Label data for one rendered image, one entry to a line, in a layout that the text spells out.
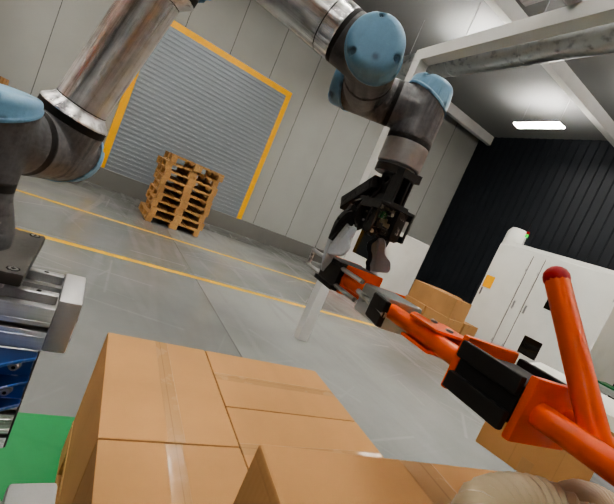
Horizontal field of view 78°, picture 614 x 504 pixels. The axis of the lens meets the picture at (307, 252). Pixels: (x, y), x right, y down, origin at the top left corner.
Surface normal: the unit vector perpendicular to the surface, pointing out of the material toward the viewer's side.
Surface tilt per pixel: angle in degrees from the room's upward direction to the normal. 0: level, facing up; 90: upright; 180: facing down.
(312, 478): 0
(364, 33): 90
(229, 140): 90
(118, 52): 100
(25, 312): 90
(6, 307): 90
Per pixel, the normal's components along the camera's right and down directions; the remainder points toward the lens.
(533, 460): -0.65, -0.20
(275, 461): 0.40, -0.91
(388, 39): -0.07, 0.07
